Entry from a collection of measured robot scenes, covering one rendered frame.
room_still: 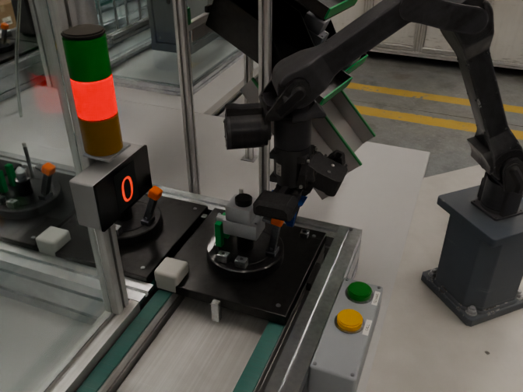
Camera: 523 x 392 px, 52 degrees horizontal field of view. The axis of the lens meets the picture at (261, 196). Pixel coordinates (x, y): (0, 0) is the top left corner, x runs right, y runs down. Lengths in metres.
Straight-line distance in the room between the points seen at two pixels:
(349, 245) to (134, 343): 0.43
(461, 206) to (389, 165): 0.54
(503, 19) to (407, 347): 4.09
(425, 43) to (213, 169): 3.71
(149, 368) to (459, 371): 0.51
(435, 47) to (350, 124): 3.69
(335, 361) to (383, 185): 0.69
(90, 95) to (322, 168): 0.35
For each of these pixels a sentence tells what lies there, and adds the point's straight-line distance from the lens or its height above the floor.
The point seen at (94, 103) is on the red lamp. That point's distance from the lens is 0.69.
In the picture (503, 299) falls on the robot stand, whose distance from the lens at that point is 1.11.
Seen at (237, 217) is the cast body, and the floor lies 1.07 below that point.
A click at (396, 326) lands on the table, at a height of 0.86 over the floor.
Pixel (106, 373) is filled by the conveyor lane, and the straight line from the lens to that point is 0.86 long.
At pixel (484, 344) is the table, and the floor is 0.86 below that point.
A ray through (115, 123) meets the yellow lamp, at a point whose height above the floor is 1.30.
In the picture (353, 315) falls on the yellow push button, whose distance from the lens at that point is 0.88.
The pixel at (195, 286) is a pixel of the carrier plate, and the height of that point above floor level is 0.97.
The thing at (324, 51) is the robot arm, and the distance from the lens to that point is 0.77.
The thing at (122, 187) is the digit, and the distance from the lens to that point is 0.75.
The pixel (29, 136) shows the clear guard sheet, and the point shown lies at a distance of 0.68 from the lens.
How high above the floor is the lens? 1.59
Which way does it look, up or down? 33 degrees down
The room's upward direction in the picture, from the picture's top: straight up
